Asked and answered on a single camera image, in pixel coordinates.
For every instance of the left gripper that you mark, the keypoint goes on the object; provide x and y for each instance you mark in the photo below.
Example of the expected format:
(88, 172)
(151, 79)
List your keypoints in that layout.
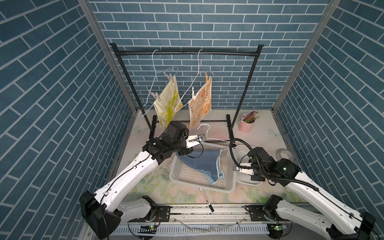
(186, 150)

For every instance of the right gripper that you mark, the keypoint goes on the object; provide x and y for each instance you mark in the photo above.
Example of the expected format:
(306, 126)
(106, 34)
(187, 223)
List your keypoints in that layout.
(255, 177)

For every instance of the white wire hanger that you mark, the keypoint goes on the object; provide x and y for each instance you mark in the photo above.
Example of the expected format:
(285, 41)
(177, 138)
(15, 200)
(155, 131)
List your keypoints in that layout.
(180, 103)
(207, 134)

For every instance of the blue patterned towel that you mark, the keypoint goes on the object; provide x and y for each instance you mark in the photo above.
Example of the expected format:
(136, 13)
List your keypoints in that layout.
(205, 162)

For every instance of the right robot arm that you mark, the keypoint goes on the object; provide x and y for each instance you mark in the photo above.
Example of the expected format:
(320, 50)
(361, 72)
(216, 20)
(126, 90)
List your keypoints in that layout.
(334, 220)

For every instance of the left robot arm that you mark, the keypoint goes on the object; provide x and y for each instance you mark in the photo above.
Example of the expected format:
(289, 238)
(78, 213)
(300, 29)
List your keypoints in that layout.
(129, 180)

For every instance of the clear tape roll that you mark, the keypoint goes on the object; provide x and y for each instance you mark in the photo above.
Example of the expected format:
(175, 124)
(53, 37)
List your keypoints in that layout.
(285, 154)

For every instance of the white perforated plastic basket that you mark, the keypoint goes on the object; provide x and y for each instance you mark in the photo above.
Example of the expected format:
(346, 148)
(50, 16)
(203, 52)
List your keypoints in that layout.
(182, 174)

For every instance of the white rectangular tray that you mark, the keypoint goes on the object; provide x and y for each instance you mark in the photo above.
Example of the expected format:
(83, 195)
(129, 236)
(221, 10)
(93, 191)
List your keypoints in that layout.
(241, 155)

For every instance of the black metal clothes rack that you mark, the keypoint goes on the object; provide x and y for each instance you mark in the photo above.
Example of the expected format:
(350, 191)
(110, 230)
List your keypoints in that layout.
(228, 120)

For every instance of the yellow green patterned towel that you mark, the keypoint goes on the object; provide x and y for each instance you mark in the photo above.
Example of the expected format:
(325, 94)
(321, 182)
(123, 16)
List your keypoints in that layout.
(165, 108)

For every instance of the orange patterned towel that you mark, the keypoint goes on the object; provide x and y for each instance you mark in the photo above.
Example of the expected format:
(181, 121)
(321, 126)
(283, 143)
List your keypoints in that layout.
(201, 105)

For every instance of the pink pencil cup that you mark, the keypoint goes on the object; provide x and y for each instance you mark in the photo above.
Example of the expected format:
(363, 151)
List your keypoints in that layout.
(247, 121)

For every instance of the white clothespin lower left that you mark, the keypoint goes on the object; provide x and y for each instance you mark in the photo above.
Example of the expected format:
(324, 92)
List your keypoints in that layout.
(155, 95)

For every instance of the black tipped marker pen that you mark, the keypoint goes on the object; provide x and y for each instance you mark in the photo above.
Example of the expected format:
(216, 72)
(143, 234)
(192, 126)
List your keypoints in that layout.
(207, 200)

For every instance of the white clothespin upper left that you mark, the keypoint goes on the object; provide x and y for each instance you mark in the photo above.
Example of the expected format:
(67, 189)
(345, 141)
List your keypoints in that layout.
(170, 77)

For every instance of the wooden clothespin middle upper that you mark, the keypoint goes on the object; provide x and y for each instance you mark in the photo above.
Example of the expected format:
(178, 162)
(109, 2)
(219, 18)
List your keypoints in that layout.
(208, 78)

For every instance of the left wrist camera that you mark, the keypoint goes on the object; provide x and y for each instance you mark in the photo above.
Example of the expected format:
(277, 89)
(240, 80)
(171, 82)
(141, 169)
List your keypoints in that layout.
(194, 140)

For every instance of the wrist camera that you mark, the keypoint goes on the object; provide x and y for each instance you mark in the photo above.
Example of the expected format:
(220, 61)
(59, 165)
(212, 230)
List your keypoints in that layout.
(194, 140)
(244, 170)

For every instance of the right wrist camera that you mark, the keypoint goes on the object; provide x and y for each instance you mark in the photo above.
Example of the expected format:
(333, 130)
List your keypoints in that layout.
(244, 170)

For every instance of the light blue wire hanger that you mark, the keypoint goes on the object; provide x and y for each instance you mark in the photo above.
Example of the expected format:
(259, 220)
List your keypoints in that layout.
(172, 69)

